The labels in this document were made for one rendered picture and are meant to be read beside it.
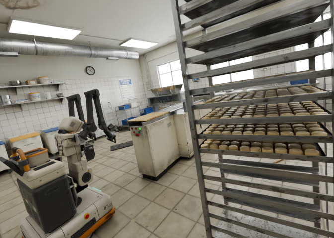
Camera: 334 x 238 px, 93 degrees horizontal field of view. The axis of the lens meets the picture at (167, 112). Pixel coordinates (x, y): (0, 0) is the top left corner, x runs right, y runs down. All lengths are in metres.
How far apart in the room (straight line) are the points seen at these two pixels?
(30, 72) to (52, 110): 1.16
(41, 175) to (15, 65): 4.53
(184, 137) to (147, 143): 0.73
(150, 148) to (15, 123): 4.21
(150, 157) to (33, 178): 1.28
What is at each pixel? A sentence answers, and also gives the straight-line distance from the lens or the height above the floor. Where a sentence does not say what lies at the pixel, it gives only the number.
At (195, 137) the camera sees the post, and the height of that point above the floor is 0.96.
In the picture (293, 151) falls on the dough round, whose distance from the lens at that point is 0.99.
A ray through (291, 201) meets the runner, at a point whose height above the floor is 0.33.
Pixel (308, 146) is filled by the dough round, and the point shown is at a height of 0.88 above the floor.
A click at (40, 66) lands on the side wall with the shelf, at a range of 6.00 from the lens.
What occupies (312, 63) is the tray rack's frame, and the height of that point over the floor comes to 1.27.
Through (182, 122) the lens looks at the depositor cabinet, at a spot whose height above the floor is 0.70.
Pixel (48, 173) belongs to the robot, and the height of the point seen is 0.76.
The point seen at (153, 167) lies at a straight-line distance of 2.36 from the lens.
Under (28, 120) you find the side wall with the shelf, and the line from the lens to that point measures 5.76.
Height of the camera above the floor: 1.27
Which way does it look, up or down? 8 degrees down
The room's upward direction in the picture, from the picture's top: 10 degrees counter-clockwise
